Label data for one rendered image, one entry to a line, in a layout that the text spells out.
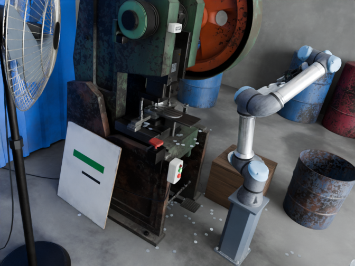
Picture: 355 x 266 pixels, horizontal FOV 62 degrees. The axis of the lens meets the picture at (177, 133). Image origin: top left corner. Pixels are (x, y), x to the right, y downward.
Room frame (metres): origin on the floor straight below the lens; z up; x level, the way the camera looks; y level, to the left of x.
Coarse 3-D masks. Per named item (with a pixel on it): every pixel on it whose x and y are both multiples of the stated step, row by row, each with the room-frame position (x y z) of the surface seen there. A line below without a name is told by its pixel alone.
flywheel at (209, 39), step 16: (208, 0) 2.05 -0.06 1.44; (224, 0) 2.00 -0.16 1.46; (240, 0) 1.92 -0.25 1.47; (208, 16) 2.04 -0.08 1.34; (240, 16) 1.91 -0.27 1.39; (208, 32) 2.04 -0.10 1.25; (224, 32) 1.99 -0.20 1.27; (240, 32) 1.90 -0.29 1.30; (208, 48) 2.03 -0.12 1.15; (224, 48) 1.97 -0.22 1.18; (240, 48) 1.98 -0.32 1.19; (208, 64) 1.98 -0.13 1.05
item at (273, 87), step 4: (272, 84) 1.79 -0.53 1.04; (276, 84) 1.80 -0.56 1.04; (260, 88) 1.79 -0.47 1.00; (264, 88) 1.79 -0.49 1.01; (268, 88) 1.81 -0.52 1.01; (272, 88) 1.83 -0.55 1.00; (276, 88) 1.85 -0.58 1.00; (260, 92) 1.82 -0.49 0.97; (264, 92) 1.84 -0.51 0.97; (268, 92) 1.87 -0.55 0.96
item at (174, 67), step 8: (176, 48) 1.78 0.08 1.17; (176, 56) 1.74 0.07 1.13; (176, 64) 1.76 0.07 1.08; (176, 72) 1.77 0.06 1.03; (152, 80) 1.69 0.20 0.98; (176, 80) 1.78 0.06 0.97; (152, 88) 1.69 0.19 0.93; (160, 88) 1.66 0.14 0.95; (168, 88) 1.67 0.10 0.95; (176, 88) 1.72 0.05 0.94; (160, 96) 1.66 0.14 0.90; (168, 96) 1.66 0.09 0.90
